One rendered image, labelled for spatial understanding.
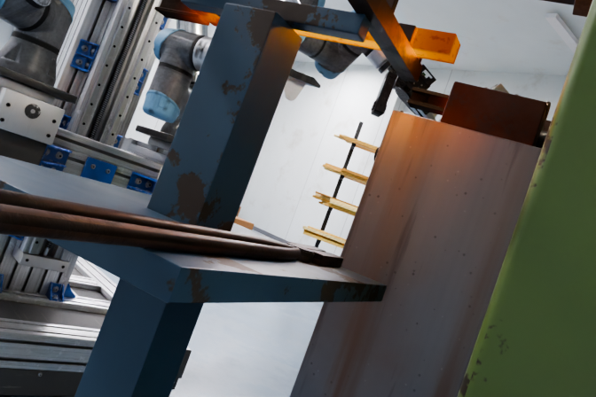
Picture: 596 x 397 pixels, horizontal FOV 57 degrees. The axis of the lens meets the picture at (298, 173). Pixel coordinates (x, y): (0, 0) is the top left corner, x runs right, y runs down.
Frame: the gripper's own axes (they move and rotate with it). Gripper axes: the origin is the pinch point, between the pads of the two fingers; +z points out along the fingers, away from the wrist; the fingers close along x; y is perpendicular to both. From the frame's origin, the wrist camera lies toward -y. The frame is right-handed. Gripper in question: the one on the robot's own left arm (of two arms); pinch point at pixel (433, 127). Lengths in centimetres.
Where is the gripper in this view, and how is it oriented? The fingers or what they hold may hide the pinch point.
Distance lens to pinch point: 143.2
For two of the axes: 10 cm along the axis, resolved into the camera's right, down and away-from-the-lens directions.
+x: -0.4, 0.4, 10.0
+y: 7.7, -6.4, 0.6
